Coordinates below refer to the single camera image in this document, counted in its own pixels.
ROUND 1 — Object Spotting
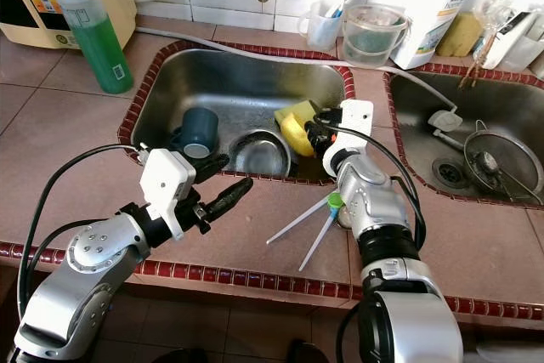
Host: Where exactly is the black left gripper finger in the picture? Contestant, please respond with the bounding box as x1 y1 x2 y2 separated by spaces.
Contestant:
194 153 232 181
206 178 256 221

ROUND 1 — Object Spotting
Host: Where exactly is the yellow plastic bowl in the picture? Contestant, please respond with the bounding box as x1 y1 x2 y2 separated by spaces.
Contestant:
282 108 328 158

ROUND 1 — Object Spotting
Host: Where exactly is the teal plastic cup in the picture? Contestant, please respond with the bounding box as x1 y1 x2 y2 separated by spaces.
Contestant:
177 108 219 160

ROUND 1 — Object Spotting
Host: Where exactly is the small steel bowl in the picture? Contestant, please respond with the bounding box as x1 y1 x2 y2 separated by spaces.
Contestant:
228 129 294 179

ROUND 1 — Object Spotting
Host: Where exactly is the white chopstick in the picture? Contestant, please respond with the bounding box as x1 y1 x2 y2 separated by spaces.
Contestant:
266 203 332 245
299 210 337 273

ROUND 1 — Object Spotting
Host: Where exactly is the clear toothbrush cup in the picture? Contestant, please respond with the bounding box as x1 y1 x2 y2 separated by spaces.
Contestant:
299 0 345 51

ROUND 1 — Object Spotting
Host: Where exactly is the clear plastic pail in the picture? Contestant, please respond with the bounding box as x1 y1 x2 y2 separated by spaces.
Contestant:
342 3 411 66

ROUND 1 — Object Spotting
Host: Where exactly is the white sink plug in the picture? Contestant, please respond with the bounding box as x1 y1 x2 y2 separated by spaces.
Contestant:
428 110 464 134

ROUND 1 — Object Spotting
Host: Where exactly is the black robot left foot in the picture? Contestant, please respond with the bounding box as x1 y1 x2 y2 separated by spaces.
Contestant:
170 348 213 363

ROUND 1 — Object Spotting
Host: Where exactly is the black robot foot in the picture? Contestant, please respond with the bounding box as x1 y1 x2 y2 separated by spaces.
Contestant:
293 342 328 363
170 348 213 363

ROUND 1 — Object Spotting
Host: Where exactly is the white detergent bottle yellow cap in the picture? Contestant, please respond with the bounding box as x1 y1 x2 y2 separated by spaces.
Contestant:
391 0 485 71

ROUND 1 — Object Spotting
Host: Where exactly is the yellow scouring sponge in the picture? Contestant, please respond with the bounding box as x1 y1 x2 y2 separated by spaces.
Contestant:
435 10 484 58

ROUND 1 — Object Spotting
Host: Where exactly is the brown hanging brush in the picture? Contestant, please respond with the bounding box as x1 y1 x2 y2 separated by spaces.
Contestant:
459 19 498 92

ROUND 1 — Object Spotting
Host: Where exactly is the green dish soap bottle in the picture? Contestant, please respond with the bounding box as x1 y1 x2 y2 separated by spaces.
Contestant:
55 0 134 94

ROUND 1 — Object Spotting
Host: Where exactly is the black robot right foot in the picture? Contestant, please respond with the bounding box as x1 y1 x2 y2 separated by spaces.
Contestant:
293 342 328 363

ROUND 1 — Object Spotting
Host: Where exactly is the white plastic holder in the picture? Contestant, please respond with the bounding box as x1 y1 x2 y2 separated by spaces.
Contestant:
489 10 544 71

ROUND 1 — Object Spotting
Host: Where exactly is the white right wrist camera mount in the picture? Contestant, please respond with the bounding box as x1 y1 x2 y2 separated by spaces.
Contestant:
323 99 375 181

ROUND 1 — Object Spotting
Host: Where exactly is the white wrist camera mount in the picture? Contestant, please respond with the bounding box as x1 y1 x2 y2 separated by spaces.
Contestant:
323 99 375 181
140 146 196 243

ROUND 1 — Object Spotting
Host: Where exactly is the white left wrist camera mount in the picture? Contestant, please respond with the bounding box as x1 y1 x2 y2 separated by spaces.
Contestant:
140 146 196 243

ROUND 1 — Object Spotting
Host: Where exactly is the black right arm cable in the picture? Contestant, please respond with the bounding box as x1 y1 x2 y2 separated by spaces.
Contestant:
314 108 430 249

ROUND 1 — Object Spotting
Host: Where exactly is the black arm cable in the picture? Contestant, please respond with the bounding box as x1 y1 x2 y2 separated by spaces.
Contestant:
17 144 150 330
314 108 430 249

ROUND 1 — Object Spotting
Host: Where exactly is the white counter hose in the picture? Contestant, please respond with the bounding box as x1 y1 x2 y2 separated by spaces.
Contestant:
134 27 447 117

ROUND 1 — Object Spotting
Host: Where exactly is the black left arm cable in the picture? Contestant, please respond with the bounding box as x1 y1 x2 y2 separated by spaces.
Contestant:
17 144 150 330

